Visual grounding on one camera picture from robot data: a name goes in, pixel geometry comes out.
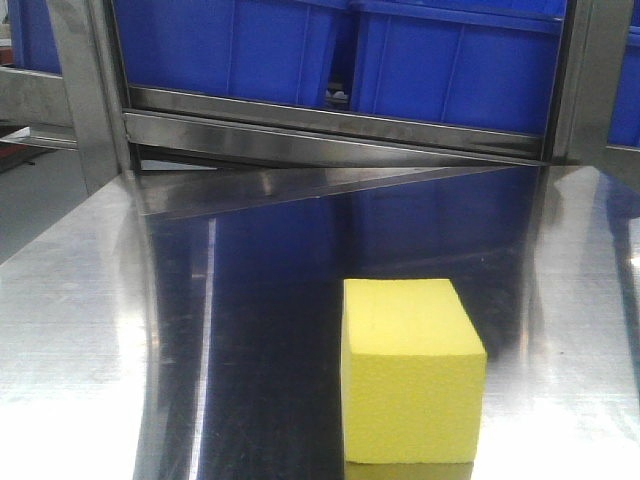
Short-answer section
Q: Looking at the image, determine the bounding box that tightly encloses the yellow foam block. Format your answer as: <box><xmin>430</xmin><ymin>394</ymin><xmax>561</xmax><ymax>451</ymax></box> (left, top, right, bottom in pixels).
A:
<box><xmin>340</xmin><ymin>279</ymin><xmax>487</xmax><ymax>464</ymax></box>

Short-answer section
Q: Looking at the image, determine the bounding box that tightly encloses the stainless steel shelf cart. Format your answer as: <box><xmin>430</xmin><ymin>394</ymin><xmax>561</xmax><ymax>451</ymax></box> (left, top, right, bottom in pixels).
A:
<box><xmin>0</xmin><ymin>0</ymin><xmax>640</xmax><ymax>219</ymax></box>

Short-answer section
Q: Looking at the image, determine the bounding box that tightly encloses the blue plastic bin left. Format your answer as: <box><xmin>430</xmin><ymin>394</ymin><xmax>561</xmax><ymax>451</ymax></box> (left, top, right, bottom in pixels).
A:
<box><xmin>114</xmin><ymin>1</ymin><xmax>348</xmax><ymax>107</ymax></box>

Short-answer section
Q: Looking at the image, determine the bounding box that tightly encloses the blue plastic bin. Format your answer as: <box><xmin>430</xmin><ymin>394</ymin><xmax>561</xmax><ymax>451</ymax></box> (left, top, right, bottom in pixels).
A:
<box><xmin>350</xmin><ymin>1</ymin><xmax>562</xmax><ymax>135</ymax></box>
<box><xmin>114</xmin><ymin>1</ymin><xmax>348</xmax><ymax>107</ymax></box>

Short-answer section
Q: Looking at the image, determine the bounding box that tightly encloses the blue plastic bin right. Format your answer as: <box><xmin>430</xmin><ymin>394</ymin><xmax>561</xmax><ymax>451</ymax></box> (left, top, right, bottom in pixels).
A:
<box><xmin>350</xmin><ymin>1</ymin><xmax>562</xmax><ymax>135</ymax></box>

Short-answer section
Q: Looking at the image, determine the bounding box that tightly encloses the blue bin far right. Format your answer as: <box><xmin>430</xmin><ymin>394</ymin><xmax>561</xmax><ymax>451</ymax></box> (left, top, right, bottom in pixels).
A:
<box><xmin>608</xmin><ymin>1</ymin><xmax>640</xmax><ymax>147</ymax></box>

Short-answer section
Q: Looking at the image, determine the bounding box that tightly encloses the blue bin far left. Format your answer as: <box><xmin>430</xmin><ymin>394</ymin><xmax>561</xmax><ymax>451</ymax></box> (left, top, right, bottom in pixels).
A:
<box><xmin>8</xmin><ymin>0</ymin><xmax>61</xmax><ymax>74</ymax></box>

